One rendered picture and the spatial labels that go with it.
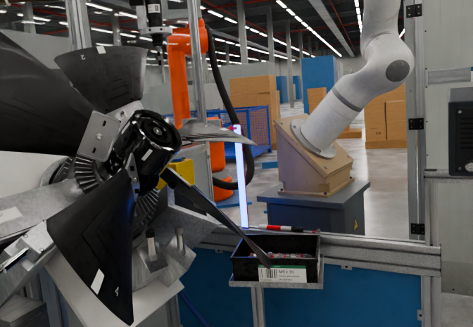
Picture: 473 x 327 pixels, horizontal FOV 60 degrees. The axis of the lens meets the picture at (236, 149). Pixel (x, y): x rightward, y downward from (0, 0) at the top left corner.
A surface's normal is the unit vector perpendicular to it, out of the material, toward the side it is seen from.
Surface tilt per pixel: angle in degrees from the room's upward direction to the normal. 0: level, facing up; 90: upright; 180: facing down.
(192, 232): 125
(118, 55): 39
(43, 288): 90
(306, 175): 90
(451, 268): 90
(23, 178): 50
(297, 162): 90
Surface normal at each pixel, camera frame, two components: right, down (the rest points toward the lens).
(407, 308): -0.46, 0.16
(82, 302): 0.63, -0.64
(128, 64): 0.10, -0.71
